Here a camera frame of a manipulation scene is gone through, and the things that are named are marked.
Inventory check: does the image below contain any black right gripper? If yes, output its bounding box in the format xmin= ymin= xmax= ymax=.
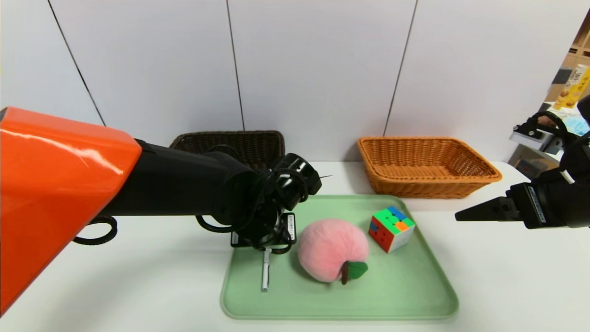
xmin=454 ymin=175 xmax=590 ymax=230

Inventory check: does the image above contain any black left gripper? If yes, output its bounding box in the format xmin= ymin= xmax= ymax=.
xmin=230 ymin=212 xmax=297 ymax=248

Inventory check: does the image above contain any pink plush peach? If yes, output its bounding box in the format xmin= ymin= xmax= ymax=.
xmin=297 ymin=219 xmax=370 ymax=285

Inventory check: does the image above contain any white pen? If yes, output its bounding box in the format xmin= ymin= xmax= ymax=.
xmin=261 ymin=248 xmax=272 ymax=293

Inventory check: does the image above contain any orange wicker basket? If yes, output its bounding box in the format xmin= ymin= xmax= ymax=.
xmin=358 ymin=136 xmax=503 ymax=199

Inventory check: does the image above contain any dark brown wicker basket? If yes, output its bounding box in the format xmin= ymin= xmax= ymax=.
xmin=170 ymin=130 xmax=286 ymax=172

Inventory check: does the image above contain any multicoloured puzzle cube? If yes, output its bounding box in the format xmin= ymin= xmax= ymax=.
xmin=368 ymin=206 xmax=416 ymax=254

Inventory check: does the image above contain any light green plastic tray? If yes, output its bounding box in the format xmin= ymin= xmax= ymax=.
xmin=220 ymin=195 xmax=460 ymax=320

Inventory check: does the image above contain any yellow snack box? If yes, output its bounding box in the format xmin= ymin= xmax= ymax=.
xmin=553 ymin=65 xmax=590 ymax=110

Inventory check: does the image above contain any wooden shelf unit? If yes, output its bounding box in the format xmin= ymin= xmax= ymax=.
xmin=544 ymin=9 xmax=590 ymax=102

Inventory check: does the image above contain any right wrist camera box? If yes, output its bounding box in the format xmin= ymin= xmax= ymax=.
xmin=509 ymin=122 xmax=565 ymax=155

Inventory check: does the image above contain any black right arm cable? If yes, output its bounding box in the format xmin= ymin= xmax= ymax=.
xmin=525 ymin=111 xmax=571 ymax=139

